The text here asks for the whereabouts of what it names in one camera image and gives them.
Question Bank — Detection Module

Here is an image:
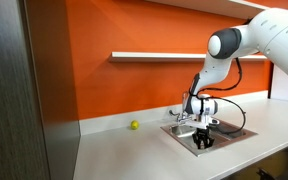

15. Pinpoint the chrome faucet with black handles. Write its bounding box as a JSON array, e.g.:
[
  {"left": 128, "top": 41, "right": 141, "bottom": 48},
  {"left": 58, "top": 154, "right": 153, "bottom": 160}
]
[{"left": 169, "top": 91, "right": 191, "bottom": 124}]

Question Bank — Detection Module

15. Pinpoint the upper white shelf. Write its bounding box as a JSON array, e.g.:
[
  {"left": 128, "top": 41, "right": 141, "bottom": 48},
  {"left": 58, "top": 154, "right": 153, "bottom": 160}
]
[{"left": 147, "top": 0, "right": 267, "bottom": 19}]

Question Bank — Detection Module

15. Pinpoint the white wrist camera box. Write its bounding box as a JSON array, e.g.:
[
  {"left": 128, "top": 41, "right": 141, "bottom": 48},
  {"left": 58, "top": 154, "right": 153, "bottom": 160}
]
[{"left": 178, "top": 115, "right": 220, "bottom": 129}]

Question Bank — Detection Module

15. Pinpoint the stainless steel sink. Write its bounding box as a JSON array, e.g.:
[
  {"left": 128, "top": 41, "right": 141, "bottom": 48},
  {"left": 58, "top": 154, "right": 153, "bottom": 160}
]
[{"left": 162, "top": 121, "right": 256, "bottom": 156}]

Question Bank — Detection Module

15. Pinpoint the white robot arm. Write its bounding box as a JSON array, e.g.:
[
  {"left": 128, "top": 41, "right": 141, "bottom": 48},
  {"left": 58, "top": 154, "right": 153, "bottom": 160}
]
[{"left": 183, "top": 8, "right": 288, "bottom": 148}]

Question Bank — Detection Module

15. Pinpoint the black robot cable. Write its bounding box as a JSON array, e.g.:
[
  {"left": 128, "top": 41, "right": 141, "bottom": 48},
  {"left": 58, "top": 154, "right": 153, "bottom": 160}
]
[{"left": 197, "top": 57, "right": 247, "bottom": 136}]

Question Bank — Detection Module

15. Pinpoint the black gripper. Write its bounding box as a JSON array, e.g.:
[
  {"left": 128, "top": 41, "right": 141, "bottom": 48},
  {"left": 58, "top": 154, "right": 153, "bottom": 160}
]
[{"left": 192, "top": 128, "right": 215, "bottom": 149}]

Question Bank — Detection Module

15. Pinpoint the yellow-green ball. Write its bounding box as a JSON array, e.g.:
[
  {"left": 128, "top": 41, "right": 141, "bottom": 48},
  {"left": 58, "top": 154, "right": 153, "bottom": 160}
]
[{"left": 131, "top": 120, "right": 139, "bottom": 130}]

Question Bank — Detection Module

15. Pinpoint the white wall shelf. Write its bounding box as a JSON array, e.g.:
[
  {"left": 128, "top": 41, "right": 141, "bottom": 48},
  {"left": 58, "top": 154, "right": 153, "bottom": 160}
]
[{"left": 109, "top": 51, "right": 268, "bottom": 64}]

